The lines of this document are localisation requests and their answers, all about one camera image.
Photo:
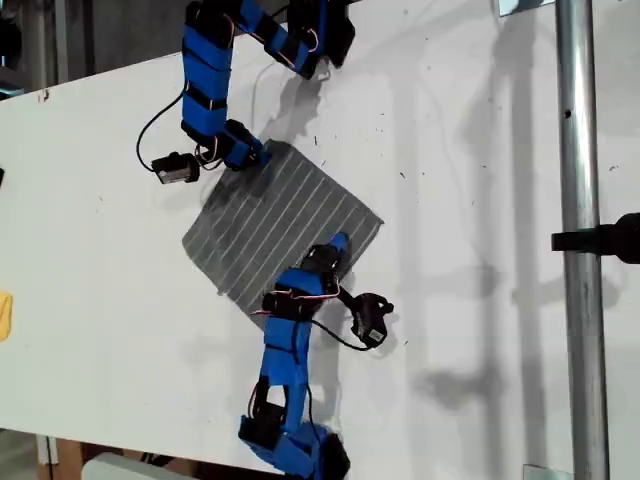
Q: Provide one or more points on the grey white-striped towel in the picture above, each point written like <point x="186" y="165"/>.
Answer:
<point x="280" y="225"/>

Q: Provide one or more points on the black clamp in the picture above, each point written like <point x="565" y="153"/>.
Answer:
<point x="610" y="237"/>

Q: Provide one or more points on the white box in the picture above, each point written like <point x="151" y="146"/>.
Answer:
<point x="125" y="470"/>

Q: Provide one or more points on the yellow object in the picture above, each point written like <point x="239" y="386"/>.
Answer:
<point x="5" y="315"/>

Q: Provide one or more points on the wooden table leg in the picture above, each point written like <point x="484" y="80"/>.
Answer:
<point x="67" y="460"/>

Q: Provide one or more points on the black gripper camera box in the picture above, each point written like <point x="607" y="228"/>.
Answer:
<point x="175" y="170"/>
<point x="370" y="320"/>

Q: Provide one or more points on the steel post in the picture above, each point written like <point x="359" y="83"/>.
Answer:
<point x="580" y="300"/>

